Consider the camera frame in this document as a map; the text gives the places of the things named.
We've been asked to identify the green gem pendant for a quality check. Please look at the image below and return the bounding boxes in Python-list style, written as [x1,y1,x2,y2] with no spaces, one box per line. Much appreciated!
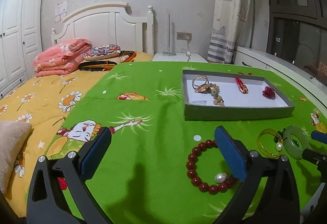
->
[293,139,300,147]

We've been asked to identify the pale green jade bangle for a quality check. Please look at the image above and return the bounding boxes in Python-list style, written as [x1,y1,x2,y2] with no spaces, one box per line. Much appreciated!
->
[283,125,310,160]

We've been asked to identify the white pearl earring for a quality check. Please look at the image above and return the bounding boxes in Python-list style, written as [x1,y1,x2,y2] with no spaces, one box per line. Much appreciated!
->
[275,142,283,152]
[215,172,228,184]

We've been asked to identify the yellow amber bangle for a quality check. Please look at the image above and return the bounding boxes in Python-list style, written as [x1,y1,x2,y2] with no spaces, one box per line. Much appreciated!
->
[257,128,283,159]

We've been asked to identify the dark red bead bracelet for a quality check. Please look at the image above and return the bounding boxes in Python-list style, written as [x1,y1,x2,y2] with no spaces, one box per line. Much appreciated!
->
[186,139,239,195]

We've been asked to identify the red woven cord bracelet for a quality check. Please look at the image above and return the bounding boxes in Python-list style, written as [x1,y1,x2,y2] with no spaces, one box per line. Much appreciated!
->
[234,77,249,94]

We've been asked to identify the pastel stone bead bracelet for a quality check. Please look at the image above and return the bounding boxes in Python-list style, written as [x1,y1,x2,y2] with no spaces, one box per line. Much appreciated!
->
[208,82,226,107]

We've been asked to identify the grey shallow jewelry tray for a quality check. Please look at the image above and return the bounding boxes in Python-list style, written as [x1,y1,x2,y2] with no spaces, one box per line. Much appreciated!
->
[182,70,295,121]

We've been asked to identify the white window bench cabinet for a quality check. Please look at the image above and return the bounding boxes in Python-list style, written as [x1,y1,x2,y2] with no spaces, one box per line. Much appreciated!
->
[234,47,327,115]

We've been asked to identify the red rose brooch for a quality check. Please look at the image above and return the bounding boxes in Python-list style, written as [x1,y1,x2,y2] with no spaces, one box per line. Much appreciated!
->
[262,86,276,100]

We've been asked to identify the beige plush cushion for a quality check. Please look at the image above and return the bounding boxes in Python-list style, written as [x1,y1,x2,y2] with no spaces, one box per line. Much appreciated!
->
[0,120,32,194]

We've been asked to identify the yellow daisy bed sheet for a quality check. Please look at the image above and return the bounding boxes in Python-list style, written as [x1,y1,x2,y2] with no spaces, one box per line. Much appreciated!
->
[1,53,151,217]

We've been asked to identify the green cartoon print tablecloth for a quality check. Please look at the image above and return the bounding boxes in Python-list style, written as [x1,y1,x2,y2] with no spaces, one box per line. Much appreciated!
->
[58,62,326,223]

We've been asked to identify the white nightstand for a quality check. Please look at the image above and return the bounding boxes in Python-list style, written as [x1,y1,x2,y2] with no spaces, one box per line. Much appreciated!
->
[153,53,207,63]

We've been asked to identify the folded pink quilt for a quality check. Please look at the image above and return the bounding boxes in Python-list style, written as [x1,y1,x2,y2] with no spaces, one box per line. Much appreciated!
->
[32,38,92,77]

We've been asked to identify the dark window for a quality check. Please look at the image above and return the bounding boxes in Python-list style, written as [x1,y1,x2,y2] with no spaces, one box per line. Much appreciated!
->
[267,0,326,85]

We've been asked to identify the sailboat print curtain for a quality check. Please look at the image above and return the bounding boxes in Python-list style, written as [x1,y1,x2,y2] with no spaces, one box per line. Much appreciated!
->
[207,0,251,63]

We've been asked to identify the white wardrobe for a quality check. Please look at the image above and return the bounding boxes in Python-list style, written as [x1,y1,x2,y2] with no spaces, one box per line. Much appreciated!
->
[0,0,43,98]

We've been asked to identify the patterned blue red pillow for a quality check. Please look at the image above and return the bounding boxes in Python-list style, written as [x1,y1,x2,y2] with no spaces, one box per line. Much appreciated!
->
[83,44,121,61]

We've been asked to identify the white desk lamp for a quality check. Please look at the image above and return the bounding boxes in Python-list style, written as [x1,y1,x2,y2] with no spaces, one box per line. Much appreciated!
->
[162,13,176,56]

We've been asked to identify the black orange folded blanket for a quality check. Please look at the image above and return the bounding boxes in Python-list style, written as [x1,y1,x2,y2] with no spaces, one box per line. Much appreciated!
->
[78,51,137,72]

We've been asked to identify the white bed headboard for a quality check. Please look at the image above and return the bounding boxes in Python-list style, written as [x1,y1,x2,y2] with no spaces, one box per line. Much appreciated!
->
[51,2,155,56]

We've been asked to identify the gold ring pair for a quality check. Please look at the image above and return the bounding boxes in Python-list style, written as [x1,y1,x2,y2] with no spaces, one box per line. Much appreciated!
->
[191,75,212,94]

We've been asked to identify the white charger cable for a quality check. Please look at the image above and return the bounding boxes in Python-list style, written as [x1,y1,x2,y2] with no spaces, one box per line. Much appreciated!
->
[181,38,193,62]

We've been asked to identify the grey wall socket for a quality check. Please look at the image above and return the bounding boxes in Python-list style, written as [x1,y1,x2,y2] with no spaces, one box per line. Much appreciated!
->
[176,32,192,41]

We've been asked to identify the white wall papers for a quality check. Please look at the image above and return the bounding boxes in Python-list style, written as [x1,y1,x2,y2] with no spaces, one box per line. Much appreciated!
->
[54,1,67,23]

